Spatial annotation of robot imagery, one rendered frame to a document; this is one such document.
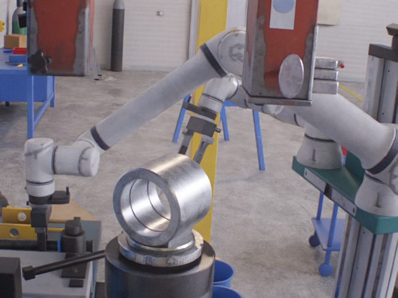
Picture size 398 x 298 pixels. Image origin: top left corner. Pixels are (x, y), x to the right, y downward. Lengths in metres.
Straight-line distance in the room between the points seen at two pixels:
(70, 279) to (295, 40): 0.92
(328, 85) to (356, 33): 11.56
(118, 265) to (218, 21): 2.62
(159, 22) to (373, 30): 4.41
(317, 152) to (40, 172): 1.09
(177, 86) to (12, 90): 6.41
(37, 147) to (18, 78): 6.32
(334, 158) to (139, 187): 1.32
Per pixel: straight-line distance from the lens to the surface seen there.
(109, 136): 1.84
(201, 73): 1.77
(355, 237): 2.48
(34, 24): 1.01
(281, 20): 1.02
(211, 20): 3.58
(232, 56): 1.59
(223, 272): 3.53
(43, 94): 8.05
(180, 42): 11.86
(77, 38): 1.00
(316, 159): 2.35
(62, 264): 1.35
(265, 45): 1.02
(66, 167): 1.75
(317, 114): 1.66
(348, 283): 2.58
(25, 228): 2.11
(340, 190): 2.14
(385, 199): 1.96
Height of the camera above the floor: 1.99
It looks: 17 degrees down
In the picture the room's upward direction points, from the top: 4 degrees clockwise
